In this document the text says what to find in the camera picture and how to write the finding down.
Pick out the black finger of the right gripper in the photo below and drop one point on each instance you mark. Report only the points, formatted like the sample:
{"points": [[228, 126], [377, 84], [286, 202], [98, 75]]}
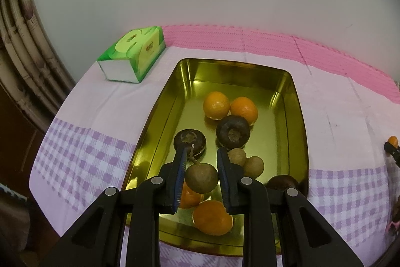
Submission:
{"points": [[394, 152]]}

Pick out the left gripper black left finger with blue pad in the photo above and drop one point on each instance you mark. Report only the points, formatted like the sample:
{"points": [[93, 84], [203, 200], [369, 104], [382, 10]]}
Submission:
{"points": [[123, 221]]}

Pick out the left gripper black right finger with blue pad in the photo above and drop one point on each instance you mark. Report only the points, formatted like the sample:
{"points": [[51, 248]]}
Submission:
{"points": [[306, 238]]}

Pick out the orange tangerine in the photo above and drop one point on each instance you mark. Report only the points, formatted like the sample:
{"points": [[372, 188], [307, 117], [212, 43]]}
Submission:
{"points": [[393, 140], [244, 107], [216, 106], [189, 198], [211, 218]]}

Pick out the dark purple mangosteen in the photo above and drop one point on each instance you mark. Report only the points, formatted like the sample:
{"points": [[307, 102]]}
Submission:
{"points": [[232, 132], [282, 182], [193, 139]]}

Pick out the pink purple checkered tablecloth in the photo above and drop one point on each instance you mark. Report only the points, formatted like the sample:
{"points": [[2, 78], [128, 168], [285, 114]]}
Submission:
{"points": [[350, 109]]}

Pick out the green tissue box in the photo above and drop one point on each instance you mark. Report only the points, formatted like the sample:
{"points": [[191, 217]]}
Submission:
{"points": [[133, 55]]}

